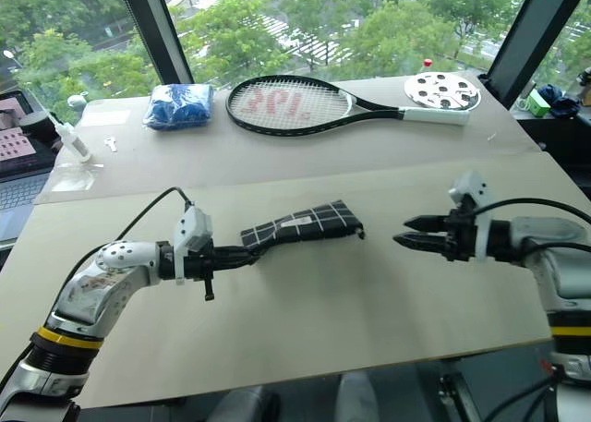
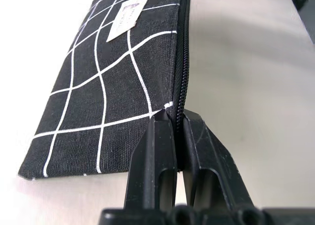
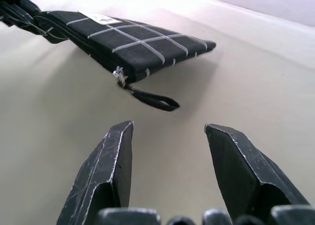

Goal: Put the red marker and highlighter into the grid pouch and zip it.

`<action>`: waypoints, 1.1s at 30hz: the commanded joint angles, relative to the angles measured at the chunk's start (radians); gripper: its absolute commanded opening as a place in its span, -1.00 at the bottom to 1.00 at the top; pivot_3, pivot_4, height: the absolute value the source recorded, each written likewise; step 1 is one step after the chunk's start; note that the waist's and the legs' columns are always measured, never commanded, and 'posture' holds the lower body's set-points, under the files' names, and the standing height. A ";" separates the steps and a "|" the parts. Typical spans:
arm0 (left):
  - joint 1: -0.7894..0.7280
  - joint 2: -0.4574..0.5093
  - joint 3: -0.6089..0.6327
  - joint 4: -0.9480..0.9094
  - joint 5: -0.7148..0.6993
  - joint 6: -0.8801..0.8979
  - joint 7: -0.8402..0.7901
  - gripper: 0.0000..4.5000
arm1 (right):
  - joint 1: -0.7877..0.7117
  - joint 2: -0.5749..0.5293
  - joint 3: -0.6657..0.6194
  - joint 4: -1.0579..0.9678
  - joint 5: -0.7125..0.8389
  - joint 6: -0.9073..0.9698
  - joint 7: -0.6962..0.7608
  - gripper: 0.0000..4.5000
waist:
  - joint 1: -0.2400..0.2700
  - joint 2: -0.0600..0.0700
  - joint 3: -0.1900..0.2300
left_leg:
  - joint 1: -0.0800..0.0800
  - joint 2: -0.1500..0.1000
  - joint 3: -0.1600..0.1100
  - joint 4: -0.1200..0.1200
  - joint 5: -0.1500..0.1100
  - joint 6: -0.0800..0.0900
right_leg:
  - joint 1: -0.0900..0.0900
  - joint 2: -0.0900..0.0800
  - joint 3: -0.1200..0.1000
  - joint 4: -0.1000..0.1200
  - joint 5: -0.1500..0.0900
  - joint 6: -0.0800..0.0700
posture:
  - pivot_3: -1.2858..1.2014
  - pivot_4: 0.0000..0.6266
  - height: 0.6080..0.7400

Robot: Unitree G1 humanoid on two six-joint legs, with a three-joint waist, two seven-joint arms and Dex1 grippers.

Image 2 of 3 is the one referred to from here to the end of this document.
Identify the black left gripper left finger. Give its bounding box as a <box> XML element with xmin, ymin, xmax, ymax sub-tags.
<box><xmin>123</xmin><ymin>110</ymin><xmax>178</xmax><ymax>209</ymax></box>

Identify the black white grid zipper pouch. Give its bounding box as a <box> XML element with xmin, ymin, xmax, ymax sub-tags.
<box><xmin>17</xmin><ymin>0</ymin><xmax>196</xmax><ymax>181</ymax></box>

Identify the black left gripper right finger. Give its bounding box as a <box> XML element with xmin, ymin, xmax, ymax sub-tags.
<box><xmin>181</xmin><ymin>109</ymin><xmax>256</xmax><ymax>212</ymax></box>

